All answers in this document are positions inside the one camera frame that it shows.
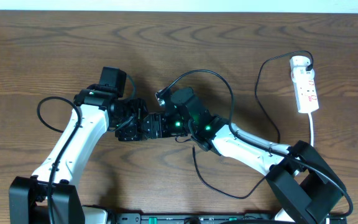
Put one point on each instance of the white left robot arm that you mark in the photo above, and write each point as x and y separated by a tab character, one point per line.
50	194

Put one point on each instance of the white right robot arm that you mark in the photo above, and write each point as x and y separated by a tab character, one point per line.
304	184

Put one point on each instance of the white power strip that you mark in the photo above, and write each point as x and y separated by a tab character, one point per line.
305	92

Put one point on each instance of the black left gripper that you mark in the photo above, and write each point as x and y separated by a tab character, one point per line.
129	125

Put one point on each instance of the white charger plug adapter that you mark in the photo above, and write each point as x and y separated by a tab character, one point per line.
301	65

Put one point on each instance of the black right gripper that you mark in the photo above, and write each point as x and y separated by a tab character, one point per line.
156	119

